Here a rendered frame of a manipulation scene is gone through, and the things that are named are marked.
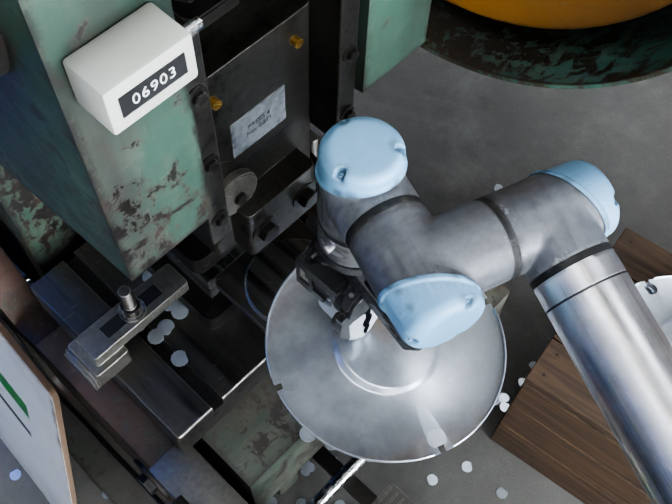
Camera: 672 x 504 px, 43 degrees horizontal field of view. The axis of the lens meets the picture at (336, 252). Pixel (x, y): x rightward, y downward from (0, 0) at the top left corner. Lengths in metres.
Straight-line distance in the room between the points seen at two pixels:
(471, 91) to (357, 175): 1.61
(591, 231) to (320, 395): 0.41
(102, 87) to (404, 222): 0.28
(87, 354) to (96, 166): 0.50
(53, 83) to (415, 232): 0.30
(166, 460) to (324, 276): 0.37
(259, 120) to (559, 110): 1.53
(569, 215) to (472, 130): 1.49
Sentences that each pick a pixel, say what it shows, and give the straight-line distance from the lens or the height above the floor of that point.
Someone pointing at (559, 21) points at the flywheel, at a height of 1.05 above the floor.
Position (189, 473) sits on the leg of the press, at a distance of 1.13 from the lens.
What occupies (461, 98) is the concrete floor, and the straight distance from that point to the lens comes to 2.26.
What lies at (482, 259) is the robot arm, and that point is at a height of 1.13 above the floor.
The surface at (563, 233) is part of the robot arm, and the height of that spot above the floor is 1.13.
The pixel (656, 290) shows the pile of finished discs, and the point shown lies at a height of 0.38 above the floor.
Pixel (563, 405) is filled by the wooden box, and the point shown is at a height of 0.34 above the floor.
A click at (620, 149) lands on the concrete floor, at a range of 2.27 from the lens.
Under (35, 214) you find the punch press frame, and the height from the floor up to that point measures 0.80.
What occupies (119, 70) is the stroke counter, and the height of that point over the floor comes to 1.33.
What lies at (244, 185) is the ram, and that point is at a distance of 0.87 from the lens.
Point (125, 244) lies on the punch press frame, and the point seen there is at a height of 1.12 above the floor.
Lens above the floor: 1.73
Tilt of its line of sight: 61 degrees down
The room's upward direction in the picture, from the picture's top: 3 degrees clockwise
